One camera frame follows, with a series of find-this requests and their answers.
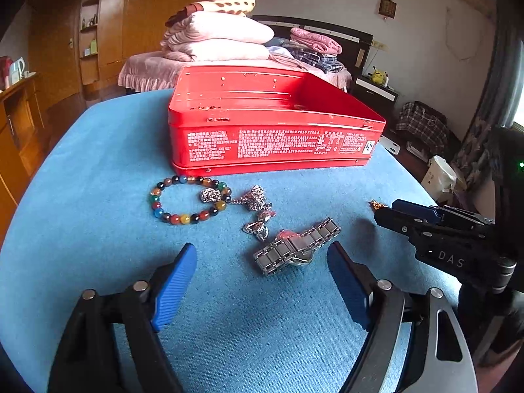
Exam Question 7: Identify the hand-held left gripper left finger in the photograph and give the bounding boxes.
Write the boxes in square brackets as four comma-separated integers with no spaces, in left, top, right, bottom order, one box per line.
[47,242,198,393]

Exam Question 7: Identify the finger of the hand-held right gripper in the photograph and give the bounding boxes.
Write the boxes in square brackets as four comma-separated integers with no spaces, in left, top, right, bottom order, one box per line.
[391,199,494,227]
[374,208,437,250]

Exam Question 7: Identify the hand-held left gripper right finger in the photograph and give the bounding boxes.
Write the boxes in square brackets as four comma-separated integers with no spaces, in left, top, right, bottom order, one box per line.
[327,241,478,393]

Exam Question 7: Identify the multicolour bead bracelet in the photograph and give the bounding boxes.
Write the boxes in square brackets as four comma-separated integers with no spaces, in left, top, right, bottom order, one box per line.
[149,175,233,226]

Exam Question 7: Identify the silver metal watch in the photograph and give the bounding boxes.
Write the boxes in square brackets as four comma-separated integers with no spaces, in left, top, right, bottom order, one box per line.
[253,216,342,278]

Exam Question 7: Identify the rhinestone charm chain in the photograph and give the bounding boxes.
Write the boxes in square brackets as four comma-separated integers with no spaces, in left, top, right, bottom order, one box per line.
[199,184,277,241]

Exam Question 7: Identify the red tin box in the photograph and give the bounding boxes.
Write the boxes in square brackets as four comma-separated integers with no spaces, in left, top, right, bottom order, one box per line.
[167,66,387,178]

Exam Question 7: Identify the white trash bin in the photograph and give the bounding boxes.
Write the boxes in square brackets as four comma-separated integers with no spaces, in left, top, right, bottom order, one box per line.
[421,155,458,202]

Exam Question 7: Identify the white bathroom scale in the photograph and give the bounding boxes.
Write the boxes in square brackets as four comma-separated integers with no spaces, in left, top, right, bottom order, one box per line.
[379,136,402,157]

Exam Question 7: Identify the plaid bag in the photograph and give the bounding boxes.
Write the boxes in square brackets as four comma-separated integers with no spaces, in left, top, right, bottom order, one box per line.
[395,101,450,153]

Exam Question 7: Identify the blue towel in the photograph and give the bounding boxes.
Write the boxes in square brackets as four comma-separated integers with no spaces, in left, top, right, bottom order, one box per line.
[0,88,471,393]

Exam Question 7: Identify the dark nightstand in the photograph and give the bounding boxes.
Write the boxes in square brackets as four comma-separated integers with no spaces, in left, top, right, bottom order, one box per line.
[352,75,400,121]

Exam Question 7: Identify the yellow plush toy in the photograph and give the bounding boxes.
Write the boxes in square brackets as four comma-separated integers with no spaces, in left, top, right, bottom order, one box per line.
[369,65,390,85]

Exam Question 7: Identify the dark green curtain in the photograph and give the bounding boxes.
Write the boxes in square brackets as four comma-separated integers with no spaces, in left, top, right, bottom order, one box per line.
[449,16,524,191]

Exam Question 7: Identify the folded plaid clothes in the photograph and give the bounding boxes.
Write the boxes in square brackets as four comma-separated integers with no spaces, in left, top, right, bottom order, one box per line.
[280,42,345,74]

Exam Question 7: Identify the dark wooden headboard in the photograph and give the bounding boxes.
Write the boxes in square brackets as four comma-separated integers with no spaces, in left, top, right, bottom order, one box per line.
[251,15,374,71]

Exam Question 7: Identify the folded pink clothes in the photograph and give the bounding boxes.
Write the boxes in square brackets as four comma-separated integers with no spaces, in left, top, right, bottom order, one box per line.
[289,27,343,55]

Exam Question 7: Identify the bed with pink cover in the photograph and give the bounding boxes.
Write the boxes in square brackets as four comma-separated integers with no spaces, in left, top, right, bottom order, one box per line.
[118,53,353,94]

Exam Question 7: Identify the wooden dresser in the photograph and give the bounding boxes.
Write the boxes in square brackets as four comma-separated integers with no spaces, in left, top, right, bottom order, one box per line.
[0,73,47,210]

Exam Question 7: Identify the wooden door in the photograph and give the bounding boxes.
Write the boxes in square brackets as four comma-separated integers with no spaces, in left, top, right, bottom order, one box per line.
[29,6,84,113]

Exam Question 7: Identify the folded pink quilts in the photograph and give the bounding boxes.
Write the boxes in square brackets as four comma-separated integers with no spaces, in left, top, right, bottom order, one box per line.
[160,11,275,62]

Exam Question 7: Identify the light blue electric kettle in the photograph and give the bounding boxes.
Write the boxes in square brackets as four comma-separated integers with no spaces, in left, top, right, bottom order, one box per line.
[8,57,28,85]

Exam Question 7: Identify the wooden wardrobe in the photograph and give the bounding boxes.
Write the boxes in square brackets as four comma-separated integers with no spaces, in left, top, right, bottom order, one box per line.
[25,0,231,105]

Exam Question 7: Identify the red thermos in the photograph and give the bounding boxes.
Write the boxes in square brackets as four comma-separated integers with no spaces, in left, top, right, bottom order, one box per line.
[0,56,13,89]

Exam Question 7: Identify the spotted cream blanket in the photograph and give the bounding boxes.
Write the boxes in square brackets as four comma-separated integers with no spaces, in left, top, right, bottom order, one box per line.
[165,0,257,26]

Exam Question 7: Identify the white hanging cable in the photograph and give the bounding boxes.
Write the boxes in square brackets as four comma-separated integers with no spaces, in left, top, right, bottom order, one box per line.
[444,14,484,61]

